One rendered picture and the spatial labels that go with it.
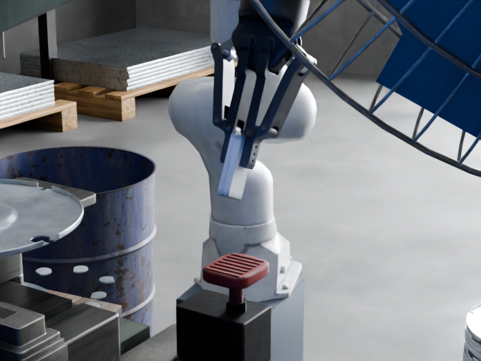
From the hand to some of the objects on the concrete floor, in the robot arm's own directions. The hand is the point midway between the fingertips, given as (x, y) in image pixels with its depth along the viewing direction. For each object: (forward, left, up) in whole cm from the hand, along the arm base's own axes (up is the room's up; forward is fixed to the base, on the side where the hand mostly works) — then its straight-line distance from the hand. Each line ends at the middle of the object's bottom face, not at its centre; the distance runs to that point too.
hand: (235, 167), depth 115 cm
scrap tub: (-103, -88, -88) cm, 162 cm away
